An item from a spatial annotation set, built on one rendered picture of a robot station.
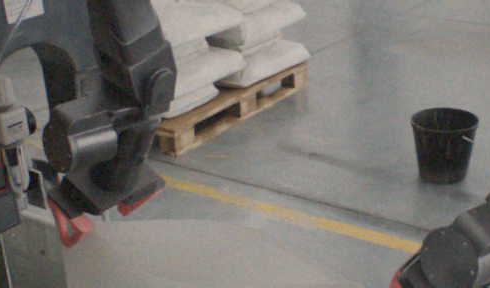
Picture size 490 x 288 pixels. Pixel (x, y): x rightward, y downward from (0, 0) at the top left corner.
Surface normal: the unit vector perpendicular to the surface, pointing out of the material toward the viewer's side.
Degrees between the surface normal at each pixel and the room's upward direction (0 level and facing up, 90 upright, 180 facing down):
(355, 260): 0
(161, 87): 104
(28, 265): 90
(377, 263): 0
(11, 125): 90
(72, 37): 90
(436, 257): 79
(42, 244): 90
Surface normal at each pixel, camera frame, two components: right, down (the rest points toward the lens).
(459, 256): -0.69, 0.12
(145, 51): 0.70, 0.49
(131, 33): 0.67, 0.33
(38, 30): 0.84, 0.19
